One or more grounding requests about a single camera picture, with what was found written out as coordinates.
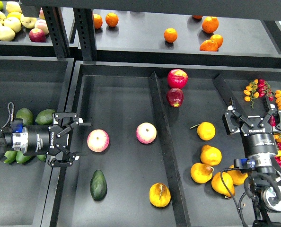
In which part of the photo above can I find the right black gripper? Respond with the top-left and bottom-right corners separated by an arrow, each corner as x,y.
222,96 -> 281,157

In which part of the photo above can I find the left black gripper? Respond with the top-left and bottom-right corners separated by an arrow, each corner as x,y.
24,112 -> 92,168

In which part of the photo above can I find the dark green avocado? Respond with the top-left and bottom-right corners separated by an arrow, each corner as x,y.
90,170 -> 107,201

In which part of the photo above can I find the yellow pear with stem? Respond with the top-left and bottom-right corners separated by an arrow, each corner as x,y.
149,183 -> 171,208

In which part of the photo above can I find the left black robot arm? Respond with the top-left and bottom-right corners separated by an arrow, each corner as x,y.
0,102 -> 91,167

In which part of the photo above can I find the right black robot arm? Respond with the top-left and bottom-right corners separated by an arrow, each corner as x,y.
220,97 -> 281,227

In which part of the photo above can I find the green avocado top right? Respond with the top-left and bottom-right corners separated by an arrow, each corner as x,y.
35,109 -> 56,125

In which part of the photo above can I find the green avocado lower right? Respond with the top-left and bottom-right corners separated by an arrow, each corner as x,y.
36,154 -> 47,162

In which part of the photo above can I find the green avocado pile middle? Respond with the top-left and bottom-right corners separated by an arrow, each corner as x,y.
16,151 -> 34,164

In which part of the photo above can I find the yellow pear with twig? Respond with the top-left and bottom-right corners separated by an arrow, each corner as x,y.
190,122 -> 216,141

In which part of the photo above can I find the yellow pear middle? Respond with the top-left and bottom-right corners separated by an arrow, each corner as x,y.
200,145 -> 222,166

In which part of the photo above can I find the yellow pear right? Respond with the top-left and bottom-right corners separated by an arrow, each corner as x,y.
227,170 -> 248,185

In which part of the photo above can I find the yellow pear bottom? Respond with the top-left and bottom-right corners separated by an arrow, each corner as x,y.
211,172 -> 235,198

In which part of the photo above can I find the yellow pear lower left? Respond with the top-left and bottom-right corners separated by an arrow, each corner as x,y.
190,163 -> 214,183

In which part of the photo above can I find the red chili pepper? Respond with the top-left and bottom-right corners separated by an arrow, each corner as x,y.
269,115 -> 276,127

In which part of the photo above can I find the orange cherry tomato vine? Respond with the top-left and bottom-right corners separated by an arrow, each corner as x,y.
243,79 -> 259,108

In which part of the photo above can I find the red cherry tomato cluster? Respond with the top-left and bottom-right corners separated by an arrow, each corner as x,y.
257,79 -> 273,101

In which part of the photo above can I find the pink apple left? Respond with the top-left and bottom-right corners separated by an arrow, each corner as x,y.
87,129 -> 109,153

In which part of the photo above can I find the pink apple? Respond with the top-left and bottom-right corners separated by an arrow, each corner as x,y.
87,129 -> 109,153
136,122 -> 157,144

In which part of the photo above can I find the black left tray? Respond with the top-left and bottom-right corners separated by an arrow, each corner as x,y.
0,56 -> 73,227

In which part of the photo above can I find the black upper shelf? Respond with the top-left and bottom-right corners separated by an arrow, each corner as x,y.
95,11 -> 281,68

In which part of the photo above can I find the dark red apple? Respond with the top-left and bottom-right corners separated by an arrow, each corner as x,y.
167,88 -> 184,107

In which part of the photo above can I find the pink apple centre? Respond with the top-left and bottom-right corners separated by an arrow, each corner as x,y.
136,122 -> 157,144

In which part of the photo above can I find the orange front right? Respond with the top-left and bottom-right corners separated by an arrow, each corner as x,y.
200,39 -> 219,52

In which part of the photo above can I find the bright red apple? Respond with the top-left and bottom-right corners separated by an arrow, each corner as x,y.
167,69 -> 188,89

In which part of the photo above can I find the small orange right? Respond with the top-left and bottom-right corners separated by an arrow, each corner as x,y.
210,34 -> 223,48

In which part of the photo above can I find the large black centre tray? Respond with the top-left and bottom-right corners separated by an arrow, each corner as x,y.
52,61 -> 281,227

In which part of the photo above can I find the black tray divider left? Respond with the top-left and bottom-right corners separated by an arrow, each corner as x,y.
148,72 -> 191,227

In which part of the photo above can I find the large orange upper right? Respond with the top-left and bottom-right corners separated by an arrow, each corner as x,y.
202,16 -> 219,34

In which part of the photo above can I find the red apple on shelf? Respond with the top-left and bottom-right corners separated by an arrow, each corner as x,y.
29,28 -> 46,43

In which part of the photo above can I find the pink peach on shelf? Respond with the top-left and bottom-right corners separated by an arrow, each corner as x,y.
35,19 -> 49,35

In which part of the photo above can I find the orange centre shelf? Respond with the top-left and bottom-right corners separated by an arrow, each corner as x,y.
164,28 -> 178,43

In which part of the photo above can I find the orange far left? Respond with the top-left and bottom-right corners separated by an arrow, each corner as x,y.
93,14 -> 103,29

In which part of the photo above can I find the black shelf upright post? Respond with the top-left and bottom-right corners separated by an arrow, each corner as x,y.
73,8 -> 97,61

